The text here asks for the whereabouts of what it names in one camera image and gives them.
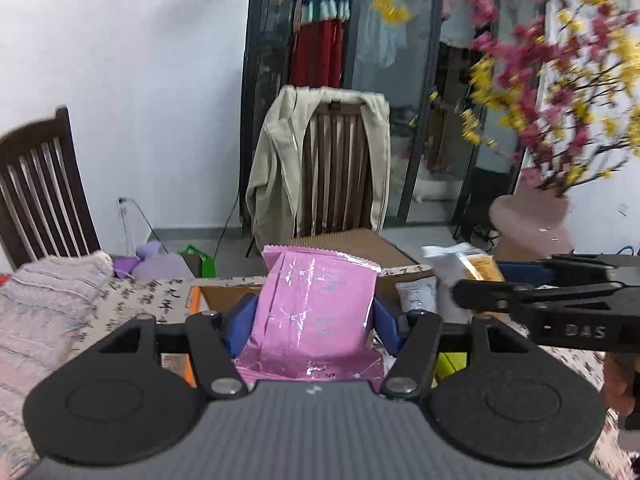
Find green shopping bag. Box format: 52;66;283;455
180;245;217;278

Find pink snack packet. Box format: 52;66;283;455
235;246;384;388

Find person's right hand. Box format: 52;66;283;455
601;353;639;416

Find silver white snack packet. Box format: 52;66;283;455
395;276;437;313

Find orange cracker snack packet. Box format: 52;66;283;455
422;242;507;283

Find pink glass vase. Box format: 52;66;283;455
489;186;574;262

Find purple hot water bottle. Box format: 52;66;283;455
113;240;195;281

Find dark wooden chair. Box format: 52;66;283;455
1;106;100;268

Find wooden chair with jacket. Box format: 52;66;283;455
290;101;417;266

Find beige jacket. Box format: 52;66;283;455
245;86;390;248

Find folded pale striped blanket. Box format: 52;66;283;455
1;252;113;479

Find dark glass sliding door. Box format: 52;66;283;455
240;0;520;232

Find yellow and pink flower branches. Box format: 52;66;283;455
427;0;639;197

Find red orange cardboard box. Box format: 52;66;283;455
182;263;436;391

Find green snack bar packet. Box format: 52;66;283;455
434;352;468;384

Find red blue hanging garment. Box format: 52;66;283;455
288;0;352;88

